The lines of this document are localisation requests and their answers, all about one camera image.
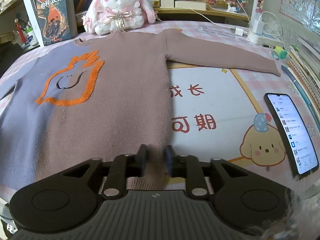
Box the white charger plug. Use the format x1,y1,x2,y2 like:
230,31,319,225
252,15,265,35

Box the pink checkered cartoon table mat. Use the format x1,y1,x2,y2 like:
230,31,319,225
0,19,320,203

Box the white power strip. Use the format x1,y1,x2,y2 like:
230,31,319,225
247,29,284,47

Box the alphabet wall poster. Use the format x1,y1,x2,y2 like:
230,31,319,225
279,0,319,34

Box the flat cream box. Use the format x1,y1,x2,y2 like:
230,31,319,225
175,0,207,11

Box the green yellow eraser toy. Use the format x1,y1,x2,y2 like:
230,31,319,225
271,46,287,60

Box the blue pen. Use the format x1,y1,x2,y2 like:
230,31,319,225
281,65,319,129

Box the white bookshelf frame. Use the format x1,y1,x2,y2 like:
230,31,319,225
23,0,44,47

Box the purple and mauve knit sweater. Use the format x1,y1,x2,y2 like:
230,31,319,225
1,29,279,190

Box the white pink plush bunny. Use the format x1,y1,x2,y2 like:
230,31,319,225
82,0,157,35

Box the stack of notebooks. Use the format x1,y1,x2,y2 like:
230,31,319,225
286,36,320,113

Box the Harry Potter book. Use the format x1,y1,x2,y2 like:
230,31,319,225
36,0,78,46

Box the black smartphone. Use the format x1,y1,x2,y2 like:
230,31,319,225
264,93,319,179

